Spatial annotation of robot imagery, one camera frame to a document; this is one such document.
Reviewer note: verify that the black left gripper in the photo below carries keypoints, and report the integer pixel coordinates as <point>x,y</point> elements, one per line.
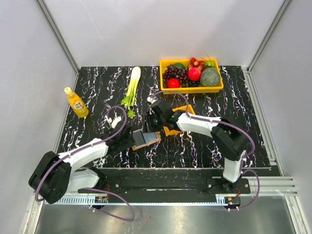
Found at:
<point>129,144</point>

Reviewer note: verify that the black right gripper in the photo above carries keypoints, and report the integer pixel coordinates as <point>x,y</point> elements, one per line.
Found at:
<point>148,125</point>

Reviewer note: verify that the orange leather card holder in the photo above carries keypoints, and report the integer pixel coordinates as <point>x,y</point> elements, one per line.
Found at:
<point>150,138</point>

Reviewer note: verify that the small yellow plastic bin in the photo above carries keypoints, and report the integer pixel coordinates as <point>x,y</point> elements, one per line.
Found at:
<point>179,121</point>

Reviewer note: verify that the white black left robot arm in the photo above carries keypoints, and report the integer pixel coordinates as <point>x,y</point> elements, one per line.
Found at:
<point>58,174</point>

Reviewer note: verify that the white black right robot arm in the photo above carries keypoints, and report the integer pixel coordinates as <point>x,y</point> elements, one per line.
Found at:
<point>231,141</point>

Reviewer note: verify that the red apple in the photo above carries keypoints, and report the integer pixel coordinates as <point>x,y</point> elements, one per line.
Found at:
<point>173,83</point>

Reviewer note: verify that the green white celery stalk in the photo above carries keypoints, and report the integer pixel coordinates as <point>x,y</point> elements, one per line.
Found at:
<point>130,98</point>

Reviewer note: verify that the dark blueberry cluster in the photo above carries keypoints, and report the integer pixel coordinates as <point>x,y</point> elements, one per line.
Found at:
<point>190,84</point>

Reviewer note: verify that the purple grape bunch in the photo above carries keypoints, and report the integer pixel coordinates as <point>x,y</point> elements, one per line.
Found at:
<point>172,72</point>

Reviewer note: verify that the yellow fruit tray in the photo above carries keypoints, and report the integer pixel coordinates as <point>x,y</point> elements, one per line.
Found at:
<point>200,89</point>

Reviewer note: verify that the red pomegranate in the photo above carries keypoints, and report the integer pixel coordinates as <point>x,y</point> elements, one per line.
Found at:
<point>194,74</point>

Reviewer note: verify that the green lime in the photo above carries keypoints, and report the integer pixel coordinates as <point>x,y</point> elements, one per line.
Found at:
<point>179,66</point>

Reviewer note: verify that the yellow juice bottle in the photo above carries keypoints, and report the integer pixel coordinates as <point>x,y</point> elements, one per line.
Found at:
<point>76,103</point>

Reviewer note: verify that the red cherry cluster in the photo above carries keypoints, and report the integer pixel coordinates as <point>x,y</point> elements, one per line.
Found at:
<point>197,64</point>

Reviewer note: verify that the green netted melon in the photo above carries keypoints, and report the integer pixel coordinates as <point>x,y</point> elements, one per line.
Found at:
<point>210,78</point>

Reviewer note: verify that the green apple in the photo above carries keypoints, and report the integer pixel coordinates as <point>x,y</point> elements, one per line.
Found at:
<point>209,64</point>

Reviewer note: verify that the white cable duct strip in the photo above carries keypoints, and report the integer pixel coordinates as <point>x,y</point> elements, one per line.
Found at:
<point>211,200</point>

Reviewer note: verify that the aluminium rail frame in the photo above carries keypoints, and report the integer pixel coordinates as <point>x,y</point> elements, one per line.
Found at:
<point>269,185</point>

